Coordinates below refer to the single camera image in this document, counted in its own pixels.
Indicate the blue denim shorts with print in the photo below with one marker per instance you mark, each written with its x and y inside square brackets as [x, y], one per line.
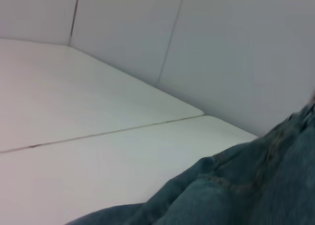
[233, 185]

